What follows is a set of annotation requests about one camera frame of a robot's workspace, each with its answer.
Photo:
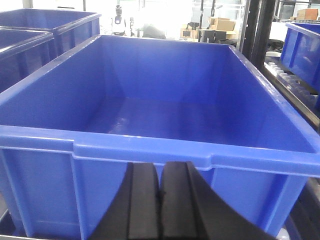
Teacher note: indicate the blue bin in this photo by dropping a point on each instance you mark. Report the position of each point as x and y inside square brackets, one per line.
[22, 52]
[301, 52]
[68, 131]
[69, 28]

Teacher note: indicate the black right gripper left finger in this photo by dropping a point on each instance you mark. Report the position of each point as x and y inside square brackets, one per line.
[134, 212]

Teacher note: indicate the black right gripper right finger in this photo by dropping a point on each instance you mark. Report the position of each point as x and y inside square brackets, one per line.
[191, 210]

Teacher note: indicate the blue bin centre left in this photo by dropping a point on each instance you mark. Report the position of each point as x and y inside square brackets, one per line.
[22, 52]

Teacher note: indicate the cardboard boxes in background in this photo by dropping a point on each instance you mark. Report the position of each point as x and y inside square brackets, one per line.
[218, 28]

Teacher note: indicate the blue bin rear left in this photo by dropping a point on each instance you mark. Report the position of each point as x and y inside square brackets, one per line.
[69, 28]

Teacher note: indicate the blue bin far right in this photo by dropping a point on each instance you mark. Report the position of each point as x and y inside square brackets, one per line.
[301, 52]

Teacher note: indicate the blue bin centre right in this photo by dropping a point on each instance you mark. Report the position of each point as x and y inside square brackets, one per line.
[68, 131]

